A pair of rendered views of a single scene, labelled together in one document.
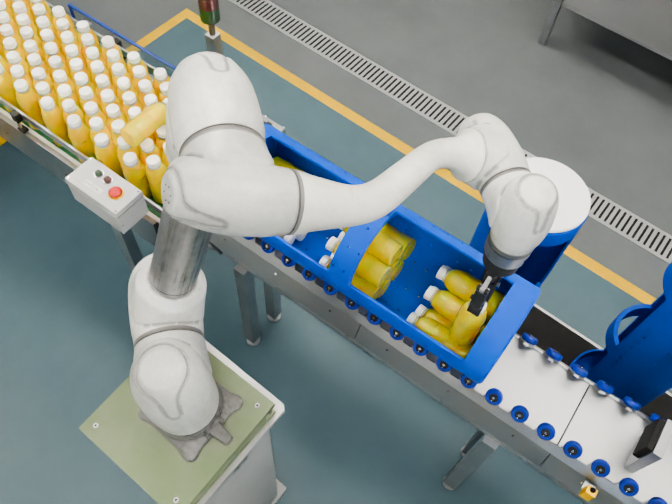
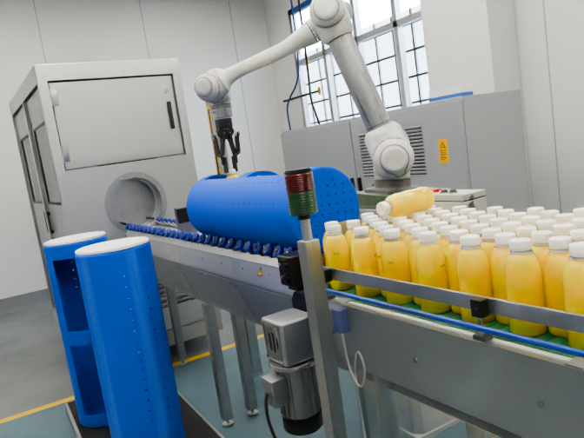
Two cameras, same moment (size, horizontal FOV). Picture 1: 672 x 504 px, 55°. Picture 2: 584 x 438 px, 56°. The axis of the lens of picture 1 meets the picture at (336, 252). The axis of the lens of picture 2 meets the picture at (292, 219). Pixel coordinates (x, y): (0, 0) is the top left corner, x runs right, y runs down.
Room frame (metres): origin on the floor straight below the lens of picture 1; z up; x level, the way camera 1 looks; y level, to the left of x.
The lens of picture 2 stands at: (2.76, 1.02, 1.31)
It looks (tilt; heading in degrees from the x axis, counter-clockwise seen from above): 7 degrees down; 208
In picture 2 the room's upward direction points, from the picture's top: 8 degrees counter-clockwise
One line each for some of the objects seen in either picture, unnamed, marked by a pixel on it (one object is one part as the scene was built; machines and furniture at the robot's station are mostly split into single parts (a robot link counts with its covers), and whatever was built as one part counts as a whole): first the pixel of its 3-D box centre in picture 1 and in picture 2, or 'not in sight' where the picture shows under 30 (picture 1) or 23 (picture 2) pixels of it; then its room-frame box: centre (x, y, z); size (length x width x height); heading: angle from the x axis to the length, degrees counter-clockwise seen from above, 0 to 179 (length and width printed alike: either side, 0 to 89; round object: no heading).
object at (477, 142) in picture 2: not in sight; (387, 209); (-1.31, -0.30, 0.72); 2.15 x 0.54 x 1.45; 57
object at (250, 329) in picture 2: not in sight; (234, 235); (0.11, -0.77, 0.85); 0.06 x 0.06 x 1.70; 59
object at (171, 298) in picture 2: not in sight; (175, 319); (0.06, -1.37, 0.31); 0.06 x 0.06 x 0.63; 59
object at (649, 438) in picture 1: (646, 444); (186, 221); (0.48, -0.81, 1.00); 0.10 x 0.04 x 0.15; 149
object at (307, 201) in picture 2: (209, 12); (301, 202); (1.67, 0.48, 1.18); 0.06 x 0.06 x 0.05
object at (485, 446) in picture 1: (468, 463); (243, 355); (0.56, -0.53, 0.31); 0.06 x 0.06 x 0.63; 59
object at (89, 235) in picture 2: not in sight; (75, 238); (0.95, -1.10, 1.03); 0.28 x 0.28 x 0.01
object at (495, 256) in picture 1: (508, 244); (222, 112); (0.69, -0.34, 1.50); 0.09 x 0.09 x 0.06
